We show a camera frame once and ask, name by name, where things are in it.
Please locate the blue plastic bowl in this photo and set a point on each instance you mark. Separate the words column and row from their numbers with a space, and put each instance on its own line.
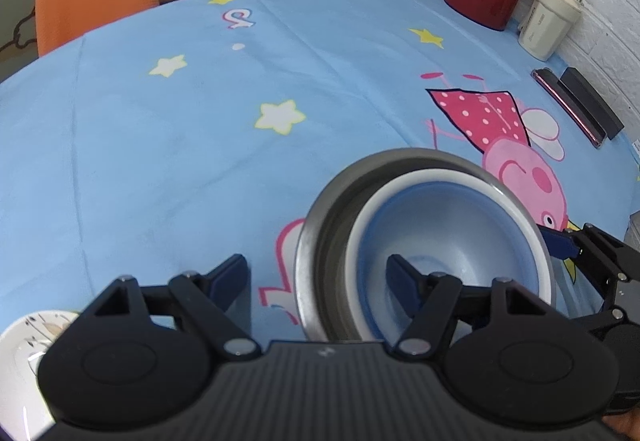
column 450, row 226

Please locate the stainless steel bowl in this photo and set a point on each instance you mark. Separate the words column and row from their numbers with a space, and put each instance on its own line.
column 330, row 241

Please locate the blue printed tablecloth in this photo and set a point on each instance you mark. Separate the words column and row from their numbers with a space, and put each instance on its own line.
column 150, row 146

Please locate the phone in pink case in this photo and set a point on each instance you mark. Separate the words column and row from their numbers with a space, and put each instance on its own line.
column 565, row 103

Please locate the white canister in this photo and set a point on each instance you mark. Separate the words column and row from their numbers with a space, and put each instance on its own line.
column 547, row 21

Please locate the white ceramic bowl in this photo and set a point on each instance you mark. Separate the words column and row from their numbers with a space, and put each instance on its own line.
column 365, row 216

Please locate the floral white deep plate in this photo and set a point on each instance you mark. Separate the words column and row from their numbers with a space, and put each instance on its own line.
column 20, row 371

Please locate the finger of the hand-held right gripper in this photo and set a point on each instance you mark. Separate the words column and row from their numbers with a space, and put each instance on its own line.
column 560, row 245

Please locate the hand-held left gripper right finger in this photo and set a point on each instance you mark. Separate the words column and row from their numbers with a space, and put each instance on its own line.
column 402, row 281

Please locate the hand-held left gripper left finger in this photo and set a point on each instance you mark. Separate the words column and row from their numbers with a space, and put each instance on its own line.
column 230, row 281

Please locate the black rectangular box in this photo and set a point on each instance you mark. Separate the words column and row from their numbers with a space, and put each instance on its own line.
column 592, row 101

